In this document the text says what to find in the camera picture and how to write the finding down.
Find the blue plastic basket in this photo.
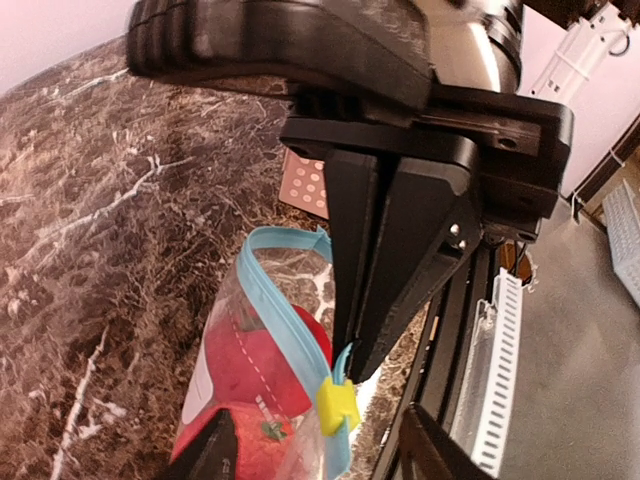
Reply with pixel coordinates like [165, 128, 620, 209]
[602, 179, 640, 304]

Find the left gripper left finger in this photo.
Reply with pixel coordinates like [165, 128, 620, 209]
[159, 409, 238, 480]

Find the red tomato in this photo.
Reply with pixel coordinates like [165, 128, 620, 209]
[194, 307, 311, 418]

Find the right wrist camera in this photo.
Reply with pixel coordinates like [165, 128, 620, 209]
[126, 1, 432, 112]

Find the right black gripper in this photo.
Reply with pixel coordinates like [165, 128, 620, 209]
[280, 85, 574, 383]

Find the black front table rail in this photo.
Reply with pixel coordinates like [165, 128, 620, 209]
[371, 243, 500, 479]

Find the pink plastic basket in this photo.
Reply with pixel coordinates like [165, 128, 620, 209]
[279, 149, 329, 219]

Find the clear zip bag blue zipper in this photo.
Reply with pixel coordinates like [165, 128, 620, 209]
[163, 227, 360, 479]

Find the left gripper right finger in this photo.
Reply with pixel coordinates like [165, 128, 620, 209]
[398, 404, 492, 480]

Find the white slotted cable duct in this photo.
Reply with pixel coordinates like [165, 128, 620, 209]
[471, 268, 523, 479]

